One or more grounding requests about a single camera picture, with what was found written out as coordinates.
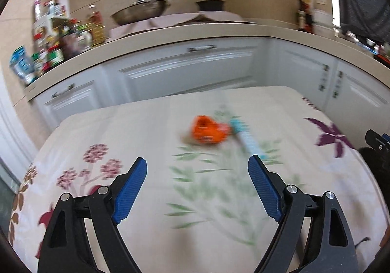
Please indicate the cabinet door handle right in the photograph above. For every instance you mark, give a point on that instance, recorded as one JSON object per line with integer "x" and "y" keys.
{"x": 337, "y": 85}

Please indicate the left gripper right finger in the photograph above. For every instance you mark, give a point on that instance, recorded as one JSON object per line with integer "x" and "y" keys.
{"x": 329, "y": 246}

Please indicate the cabinet door handle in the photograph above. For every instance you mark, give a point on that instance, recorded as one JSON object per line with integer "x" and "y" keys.
{"x": 337, "y": 85}
{"x": 324, "y": 77}

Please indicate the small teal white tube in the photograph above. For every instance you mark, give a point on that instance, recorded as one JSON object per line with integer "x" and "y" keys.
{"x": 243, "y": 134}

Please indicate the drawer handle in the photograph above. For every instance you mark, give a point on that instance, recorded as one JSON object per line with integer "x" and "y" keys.
{"x": 63, "y": 91}
{"x": 201, "y": 48}

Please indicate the black trash bin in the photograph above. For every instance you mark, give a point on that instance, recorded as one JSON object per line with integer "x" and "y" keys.
{"x": 375, "y": 163}

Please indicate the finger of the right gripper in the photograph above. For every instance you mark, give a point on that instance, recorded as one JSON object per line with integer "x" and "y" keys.
{"x": 380, "y": 143}

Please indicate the black pot with lid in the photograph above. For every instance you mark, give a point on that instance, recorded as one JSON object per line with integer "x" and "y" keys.
{"x": 211, "y": 5}

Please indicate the stacked white bowls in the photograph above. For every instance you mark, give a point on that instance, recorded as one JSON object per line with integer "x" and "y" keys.
{"x": 322, "y": 23}

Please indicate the drawer handle left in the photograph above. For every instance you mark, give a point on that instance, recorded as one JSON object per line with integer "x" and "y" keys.
{"x": 63, "y": 91}

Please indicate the floral tablecloth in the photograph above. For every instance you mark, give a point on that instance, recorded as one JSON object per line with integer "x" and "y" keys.
{"x": 198, "y": 210}

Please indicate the small orange wrapper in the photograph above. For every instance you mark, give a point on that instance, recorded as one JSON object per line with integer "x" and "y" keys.
{"x": 205, "y": 130}

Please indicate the blue white snack bag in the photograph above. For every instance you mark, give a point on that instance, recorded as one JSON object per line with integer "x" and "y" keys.
{"x": 22, "y": 66}

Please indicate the steel frying pan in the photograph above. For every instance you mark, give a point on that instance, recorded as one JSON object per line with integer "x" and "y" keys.
{"x": 141, "y": 10}

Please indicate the white condiment rack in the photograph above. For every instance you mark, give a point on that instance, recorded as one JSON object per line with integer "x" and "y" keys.
{"x": 48, "y": 18}

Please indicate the yellow cooking oil bottle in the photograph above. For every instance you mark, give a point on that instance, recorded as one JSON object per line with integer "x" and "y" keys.
{"x": 96, "y": 25}

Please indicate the drawer handle centre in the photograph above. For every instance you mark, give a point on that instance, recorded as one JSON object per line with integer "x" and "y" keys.
{"x": 201, "y": 48}

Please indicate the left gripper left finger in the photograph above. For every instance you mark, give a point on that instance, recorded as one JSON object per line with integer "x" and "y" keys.
{"x": 66, "y": 248}

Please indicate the cabinet door handle left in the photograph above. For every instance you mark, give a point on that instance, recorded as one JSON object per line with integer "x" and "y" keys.
{"x": 324, "y": 77}

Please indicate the dark sauce bottle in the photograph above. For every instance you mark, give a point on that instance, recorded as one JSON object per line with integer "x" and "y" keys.
{"x": 301, "y": 16}

